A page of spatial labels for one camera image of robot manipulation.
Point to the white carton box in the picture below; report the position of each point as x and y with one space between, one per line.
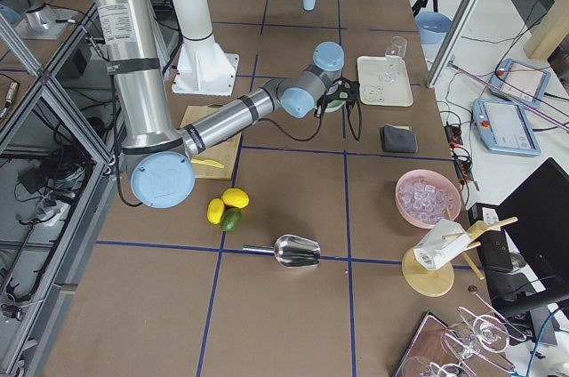
444 242

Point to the light green bowl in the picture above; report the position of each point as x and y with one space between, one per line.
334 106

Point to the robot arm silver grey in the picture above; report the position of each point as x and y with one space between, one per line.
158 154

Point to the wooden cutting board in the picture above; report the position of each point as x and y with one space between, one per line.
224 153

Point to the large blue bowl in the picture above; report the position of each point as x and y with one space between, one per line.
432 26

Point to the metal ice scoop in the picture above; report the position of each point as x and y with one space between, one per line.
291 251

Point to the wooden paper towel stand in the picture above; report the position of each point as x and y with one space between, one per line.
439 282

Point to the black monitor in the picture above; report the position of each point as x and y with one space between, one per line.
540 204

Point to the yellow plastic knife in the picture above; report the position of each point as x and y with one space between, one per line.
208 162

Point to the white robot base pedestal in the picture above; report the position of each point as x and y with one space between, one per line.
203 67

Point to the pink bowl of ice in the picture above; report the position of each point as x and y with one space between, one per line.
424 197

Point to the green lime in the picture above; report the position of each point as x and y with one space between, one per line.
231 219

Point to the upturned wine glass on rack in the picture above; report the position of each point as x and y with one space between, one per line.
476 334

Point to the yellow lemon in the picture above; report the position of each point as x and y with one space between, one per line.
215 210
235 197

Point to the blue teach pendant far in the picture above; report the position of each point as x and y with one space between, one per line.
522 80

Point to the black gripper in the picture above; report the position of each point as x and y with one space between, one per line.
327 97

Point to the blue teach pendant near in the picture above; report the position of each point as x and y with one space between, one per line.
504 128

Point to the blue teach pendant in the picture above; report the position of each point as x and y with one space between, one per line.
522 80
504 128

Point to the clear wine glass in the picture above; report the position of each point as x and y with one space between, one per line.
394 56

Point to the cream bear serving tray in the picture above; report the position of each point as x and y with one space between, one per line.
373 92

